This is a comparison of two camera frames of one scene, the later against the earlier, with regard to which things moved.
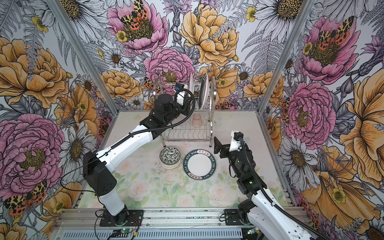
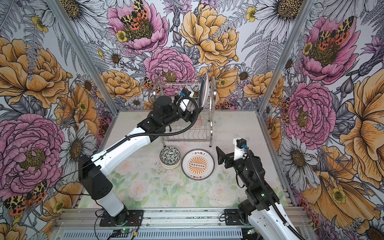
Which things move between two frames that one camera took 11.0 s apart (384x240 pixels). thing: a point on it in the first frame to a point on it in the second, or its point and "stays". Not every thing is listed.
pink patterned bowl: [170, 155] stays
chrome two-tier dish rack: [197, 125] stays
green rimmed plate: [204, 92] stays
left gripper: [187, 105] to [192, 118]
